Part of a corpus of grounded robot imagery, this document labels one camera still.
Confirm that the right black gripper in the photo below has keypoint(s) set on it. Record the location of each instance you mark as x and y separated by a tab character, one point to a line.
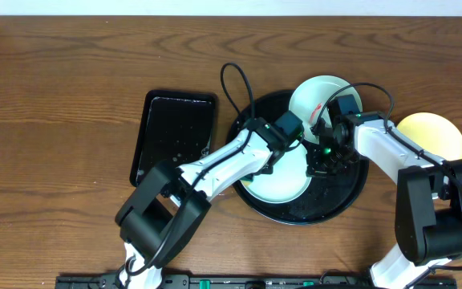
316	168

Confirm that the light blue plate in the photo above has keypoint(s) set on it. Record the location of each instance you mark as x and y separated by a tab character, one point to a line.
287	181
307	101

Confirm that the yellow plate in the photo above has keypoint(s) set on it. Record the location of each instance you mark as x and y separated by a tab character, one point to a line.
433	133

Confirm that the green yellow sponge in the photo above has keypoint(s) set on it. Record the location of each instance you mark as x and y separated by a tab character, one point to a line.
246	181

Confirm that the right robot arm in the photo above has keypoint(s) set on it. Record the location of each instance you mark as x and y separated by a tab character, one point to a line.
428	213

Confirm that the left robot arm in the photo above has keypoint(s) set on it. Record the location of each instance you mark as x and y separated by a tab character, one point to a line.
167	207

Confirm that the black round tray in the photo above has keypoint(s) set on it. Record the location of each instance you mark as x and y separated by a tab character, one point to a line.
323	199

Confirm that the black rectangular tray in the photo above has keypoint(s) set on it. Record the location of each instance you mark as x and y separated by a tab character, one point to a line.
176	127

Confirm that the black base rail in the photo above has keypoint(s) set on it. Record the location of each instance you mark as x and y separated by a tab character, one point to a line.
109	281

